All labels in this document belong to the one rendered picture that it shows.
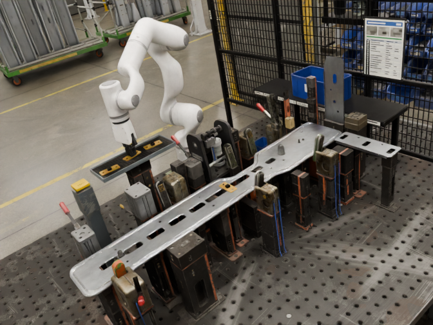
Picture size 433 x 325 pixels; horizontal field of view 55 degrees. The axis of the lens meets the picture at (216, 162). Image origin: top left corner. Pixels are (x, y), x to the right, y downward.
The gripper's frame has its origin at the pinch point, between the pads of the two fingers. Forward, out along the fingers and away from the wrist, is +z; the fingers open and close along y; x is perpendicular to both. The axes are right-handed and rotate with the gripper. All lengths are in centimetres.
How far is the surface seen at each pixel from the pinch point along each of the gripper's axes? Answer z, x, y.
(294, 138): 19, 65, 43
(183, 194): 18.2, 3.6, 24.0
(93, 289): 18, -51, 33
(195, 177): 16.6, 14.1, 21.9
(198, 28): 111, 528, -460
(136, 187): 7.5, -11.7, 14.7
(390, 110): 16, 103, 75
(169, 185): 12.2, 0.1, 20.7
